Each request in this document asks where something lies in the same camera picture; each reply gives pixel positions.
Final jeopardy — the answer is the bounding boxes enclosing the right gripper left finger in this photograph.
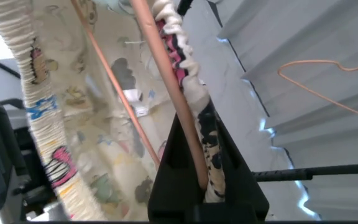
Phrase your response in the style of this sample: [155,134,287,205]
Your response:
[147,113,205,222]

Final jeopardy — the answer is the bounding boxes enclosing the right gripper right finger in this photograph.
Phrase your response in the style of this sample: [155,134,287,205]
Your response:
[214,116,270,222]

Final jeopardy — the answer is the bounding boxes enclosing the cream printed garment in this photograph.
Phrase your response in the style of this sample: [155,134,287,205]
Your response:
[0,0,227,222]

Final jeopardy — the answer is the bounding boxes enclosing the black clothes rack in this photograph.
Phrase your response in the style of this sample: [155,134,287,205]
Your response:
[176,0,358,183]

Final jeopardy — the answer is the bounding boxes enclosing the white curtain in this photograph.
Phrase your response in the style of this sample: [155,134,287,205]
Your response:
[206,0,358,222]

